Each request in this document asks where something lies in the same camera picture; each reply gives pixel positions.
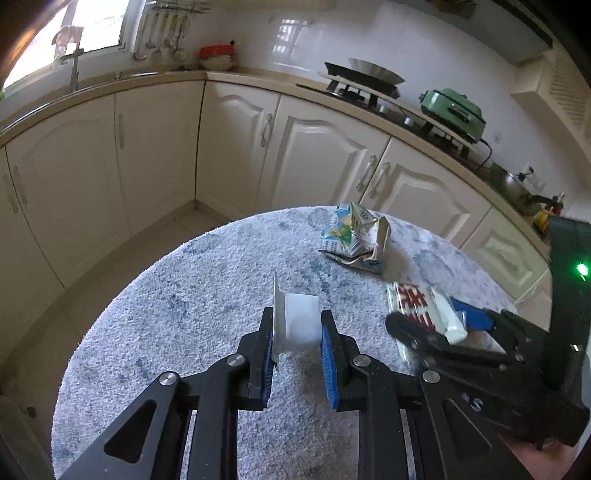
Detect white translucent plastic cup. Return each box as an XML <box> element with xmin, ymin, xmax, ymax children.
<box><xmin>272</xmin><ymin>271</ymin><xmax>322</xmax><ymax>365</ymax></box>

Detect row of hanging kitchen utensils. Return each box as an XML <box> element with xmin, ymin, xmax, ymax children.
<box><xmin>133</xmin><ymin>9</ymin><xmax>190</xmax><ymax>63</ymax></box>

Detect steel pot black handle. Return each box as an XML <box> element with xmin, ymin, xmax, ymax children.
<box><xmin>489</xmin><ymin>161</ymin><xmax>559</xmax><ymax>215</ymax></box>

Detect green electric cooker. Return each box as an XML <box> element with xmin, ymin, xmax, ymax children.
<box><xmin>419</xmin><ymin>88</ymin><xmax>488</xmax><ymax>139</ymax></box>

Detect metal wall utensil rack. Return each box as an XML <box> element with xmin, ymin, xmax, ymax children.
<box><xmin>150</xmin><ymin>0</ymin><xmax>215</xmax><ymax>14</ymax></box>

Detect black power cable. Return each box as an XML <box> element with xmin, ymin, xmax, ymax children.
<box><xmin>475</xmin><ymin>137</ymin><xmax>495</xmax><ymax>174</ymax></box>

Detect grey range hood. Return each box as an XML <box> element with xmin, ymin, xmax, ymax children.
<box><xmin>406</xmin><ymin>0</ymin><xmax>555</xmax><ymax>63</ymax></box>

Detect steel wok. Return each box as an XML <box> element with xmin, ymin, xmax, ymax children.
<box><xmin>347</xmin><ymin>58</ymin><xmax>407</xmax><ymax>86</ymax></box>

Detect white wall socket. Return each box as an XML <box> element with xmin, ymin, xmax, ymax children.
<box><xmin>522</xmin><ymin>166</ymin><xmax>546</xmax><ymax>190</ymax></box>

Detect metal sink faucet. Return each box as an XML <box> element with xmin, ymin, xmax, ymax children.
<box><xmin>52</xmin><ymin>28</ymin><xmax>86</xmax><ymax>90</ymax></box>

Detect beige kitchen countertop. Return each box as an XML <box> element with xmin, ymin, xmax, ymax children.
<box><xmin>0</xmin><ymin>65</ymin><xmax>552</xmax><ymax>250</ymax></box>

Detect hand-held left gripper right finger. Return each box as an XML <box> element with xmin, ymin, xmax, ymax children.
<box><xmin>320</xmin><ymin>310</ymin><xmax>536</xmax><ymax>480</ymax></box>

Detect white bowl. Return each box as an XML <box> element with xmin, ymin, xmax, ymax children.
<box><xmin>201</xmin><ymin>54</ymin><xmax>236</xmax><ymax>71</ymax></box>

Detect green yellow carton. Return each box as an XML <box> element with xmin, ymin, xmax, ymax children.
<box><xmin>318</xmin><ymin>202</ymin><xmax>392</xmax><ymax>275</ymax></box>

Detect cream lattice door cabinet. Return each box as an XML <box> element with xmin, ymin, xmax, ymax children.
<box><xmin>510</xmin><ymin>48</ymin><xmax>587</xmax><ymax>144</ymax></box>

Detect red white snack package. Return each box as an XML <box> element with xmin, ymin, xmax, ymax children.
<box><xmin>387</xmin><ymin>281</ymin><xmax>469</xmax><ymax>344</ymax></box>

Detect dark soy sauce bottle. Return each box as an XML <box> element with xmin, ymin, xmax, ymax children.
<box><xmin>533</xmin><ymin>191</ymin><xmax>568</xmax><ymax>232</ymax></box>

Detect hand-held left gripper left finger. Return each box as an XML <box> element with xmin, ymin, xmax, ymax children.
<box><xmin>58</xmin><ymin>307</ymin><xmax>278</xmax><ymax>480</ymax></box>

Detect pink rag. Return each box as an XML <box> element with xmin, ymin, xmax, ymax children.
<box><xmin>52</xmin><ymin>25</ymin><xmax>86</xmax><ymax>51</ymax></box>

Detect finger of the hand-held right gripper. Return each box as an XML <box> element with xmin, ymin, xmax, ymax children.
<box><xmin>385</xmin><ymin>313</ymin><xmax>509</xmax><ymax>368</ymax></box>
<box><xmin>450</xmin><ymin>298</ymin><xmax>532</xmax><ymax>337</ymax></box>

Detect black glass gas stove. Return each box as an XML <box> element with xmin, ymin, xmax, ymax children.
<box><xmin>295</xmin><ymin>83</ymin><xmax>481</xmax><ymax>153</ymax></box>

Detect sliding window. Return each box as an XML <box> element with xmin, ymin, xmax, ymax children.
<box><xmin>0</xmin><ymin>0</ymin><xmax>134</xmax><ymax>93</ymax></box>

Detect cream lower kitchen cabinets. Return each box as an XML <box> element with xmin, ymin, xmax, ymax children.
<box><xmin>0</xmin><ymin>76</ymin><xmax>555</xmax><ymax>352</ymax></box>

